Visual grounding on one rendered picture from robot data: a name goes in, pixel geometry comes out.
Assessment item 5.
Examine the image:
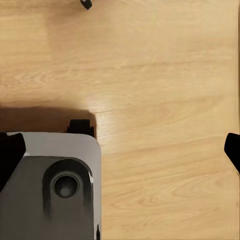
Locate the camera tripod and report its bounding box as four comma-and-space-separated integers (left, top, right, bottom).
80, 0, 93, 10

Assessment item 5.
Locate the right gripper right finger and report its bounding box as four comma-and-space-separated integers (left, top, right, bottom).
224, 133, 240, 173

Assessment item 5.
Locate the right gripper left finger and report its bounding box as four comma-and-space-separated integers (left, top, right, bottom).
0, 133, 26, 193

